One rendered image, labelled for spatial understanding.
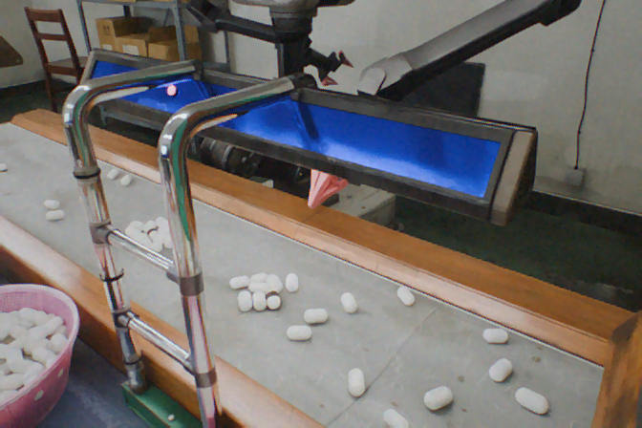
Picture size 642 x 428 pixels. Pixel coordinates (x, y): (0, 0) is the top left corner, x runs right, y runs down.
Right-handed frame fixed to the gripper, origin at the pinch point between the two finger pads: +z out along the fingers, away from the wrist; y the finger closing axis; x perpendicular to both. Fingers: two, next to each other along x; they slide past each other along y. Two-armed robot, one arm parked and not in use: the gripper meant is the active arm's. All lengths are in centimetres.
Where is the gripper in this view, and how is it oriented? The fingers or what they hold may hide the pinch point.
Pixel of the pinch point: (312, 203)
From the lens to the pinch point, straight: 77.4
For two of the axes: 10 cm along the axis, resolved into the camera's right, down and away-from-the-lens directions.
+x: 3.8, 4.7, 8.0
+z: -4.8, 8.4, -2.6
